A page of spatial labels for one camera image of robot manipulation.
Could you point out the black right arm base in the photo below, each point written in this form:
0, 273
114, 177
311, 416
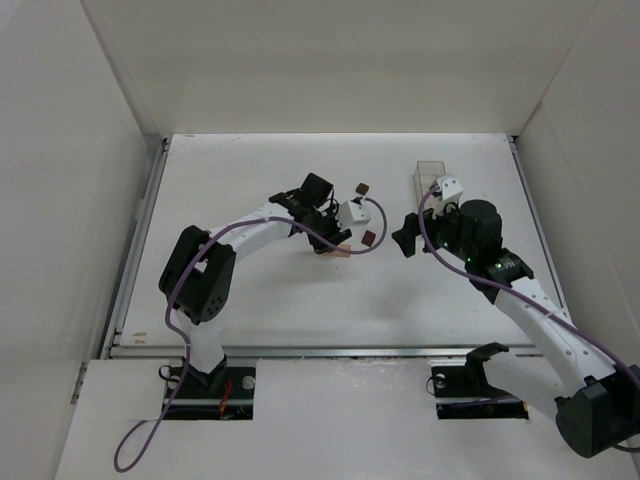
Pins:
462, 391

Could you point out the red wedge wood block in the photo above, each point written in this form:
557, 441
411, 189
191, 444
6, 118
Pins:
368, 239

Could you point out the aluminium table edge rail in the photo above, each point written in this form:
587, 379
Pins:
133, 247

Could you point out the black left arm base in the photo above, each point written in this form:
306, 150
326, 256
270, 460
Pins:
228, 396

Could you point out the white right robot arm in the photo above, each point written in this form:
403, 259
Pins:
592, 396

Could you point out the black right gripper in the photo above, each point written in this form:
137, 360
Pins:
413, 232

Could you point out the dark brown wood cube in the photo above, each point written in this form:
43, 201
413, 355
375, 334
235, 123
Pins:
362, 189

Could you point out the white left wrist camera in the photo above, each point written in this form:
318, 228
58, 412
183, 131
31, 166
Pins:
352, 214

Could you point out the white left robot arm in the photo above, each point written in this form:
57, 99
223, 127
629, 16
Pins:
197, 278

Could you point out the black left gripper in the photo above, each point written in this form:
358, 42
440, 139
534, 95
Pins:
331, 238

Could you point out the clear plastic box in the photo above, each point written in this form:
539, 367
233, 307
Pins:
425, 176

